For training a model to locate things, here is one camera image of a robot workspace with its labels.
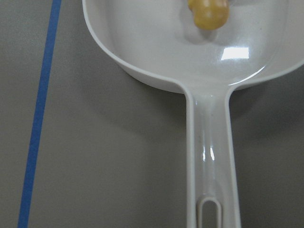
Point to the beige plastic dustpan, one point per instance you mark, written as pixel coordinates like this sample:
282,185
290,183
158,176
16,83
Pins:
157,43

